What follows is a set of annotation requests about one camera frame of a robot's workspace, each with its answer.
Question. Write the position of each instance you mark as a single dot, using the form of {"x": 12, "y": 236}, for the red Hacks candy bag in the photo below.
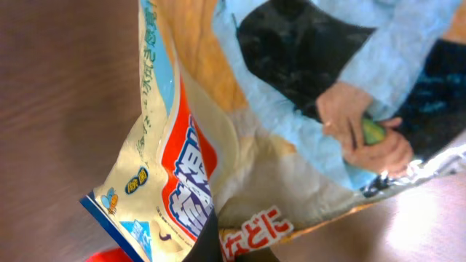
{"x": 114, "y": 255}

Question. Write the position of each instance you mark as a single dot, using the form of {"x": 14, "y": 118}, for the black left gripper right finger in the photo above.
{"x": 262, "y": 255}

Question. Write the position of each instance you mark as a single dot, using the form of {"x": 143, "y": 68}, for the beige wet wipes pack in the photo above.
{"x": 281, "y": 116}

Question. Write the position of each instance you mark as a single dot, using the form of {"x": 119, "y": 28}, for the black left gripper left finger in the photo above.
{"x": 207, "y": 248}

